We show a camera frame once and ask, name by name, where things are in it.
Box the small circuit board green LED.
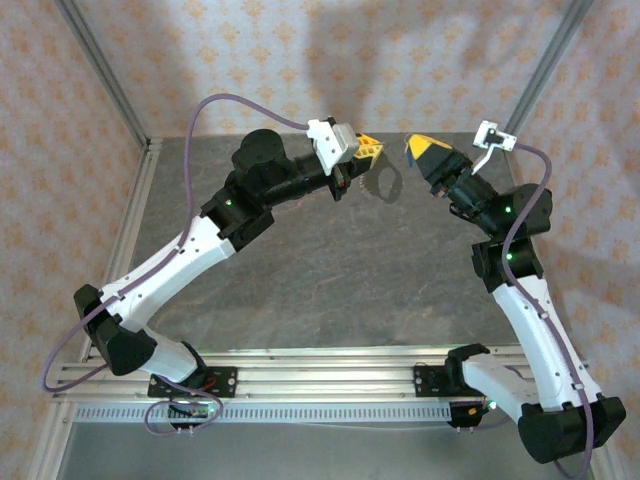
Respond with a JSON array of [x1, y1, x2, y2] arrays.
[[462, 398, 497, 419], [167, 398, 224, 420]]

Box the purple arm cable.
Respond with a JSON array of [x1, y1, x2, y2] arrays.
[[469, 142, 596, 480], [41, 93, 311, 437]]

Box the aluminium frame post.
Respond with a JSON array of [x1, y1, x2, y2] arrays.
[[53, 0, 151, 146], [498, 0, 597, 147]]

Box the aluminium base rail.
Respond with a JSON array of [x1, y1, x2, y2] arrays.
[[52, 343, 601, 404]]

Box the white slotted cable duct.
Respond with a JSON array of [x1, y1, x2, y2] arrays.
[[74, 403, 454, 425]]

